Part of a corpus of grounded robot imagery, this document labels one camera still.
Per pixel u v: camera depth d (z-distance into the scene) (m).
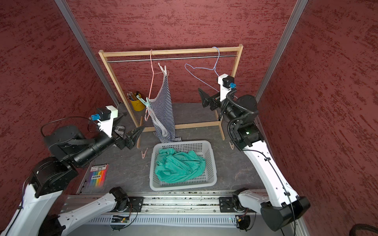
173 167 0.75
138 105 1.10
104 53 0.58
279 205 0.37
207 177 0.83
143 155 0.90
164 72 0.79
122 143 0.45
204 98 0.51
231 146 0.95
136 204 0.75
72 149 0.35
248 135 0.46
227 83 0.45
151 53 0.59
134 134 0.45
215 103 0.51
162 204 0.76
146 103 0.60
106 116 0.39
